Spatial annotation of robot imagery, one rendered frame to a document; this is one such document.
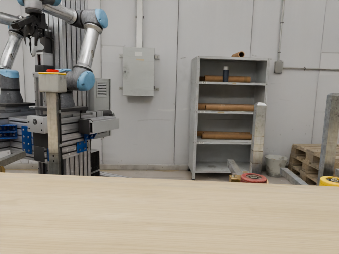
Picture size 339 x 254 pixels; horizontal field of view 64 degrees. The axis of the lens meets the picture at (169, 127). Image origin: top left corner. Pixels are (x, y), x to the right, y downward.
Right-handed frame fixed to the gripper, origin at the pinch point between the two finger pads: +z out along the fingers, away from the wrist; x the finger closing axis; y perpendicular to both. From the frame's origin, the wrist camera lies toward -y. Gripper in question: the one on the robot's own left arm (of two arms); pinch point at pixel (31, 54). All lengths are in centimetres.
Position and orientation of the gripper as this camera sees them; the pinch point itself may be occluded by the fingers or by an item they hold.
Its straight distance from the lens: 148.4
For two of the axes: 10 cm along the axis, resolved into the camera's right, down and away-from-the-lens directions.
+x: -8.9, -0.9, 4.4
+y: 4.5, -1.2, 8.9
